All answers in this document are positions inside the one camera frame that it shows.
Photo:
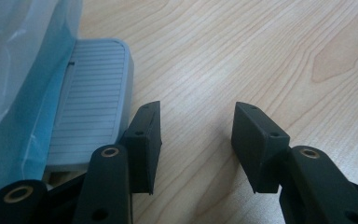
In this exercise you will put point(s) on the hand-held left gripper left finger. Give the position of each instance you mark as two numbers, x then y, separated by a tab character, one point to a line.
144	149

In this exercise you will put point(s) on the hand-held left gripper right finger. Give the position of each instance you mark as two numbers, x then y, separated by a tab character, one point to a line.
254	146

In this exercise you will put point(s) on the grey ribbed bin pedal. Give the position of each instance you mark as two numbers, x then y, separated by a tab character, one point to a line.
91	105

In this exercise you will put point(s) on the clear plastic bag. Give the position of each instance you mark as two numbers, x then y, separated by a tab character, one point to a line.
21	118

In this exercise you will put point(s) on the translucent white plastic bag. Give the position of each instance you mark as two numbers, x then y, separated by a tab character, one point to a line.
4	56

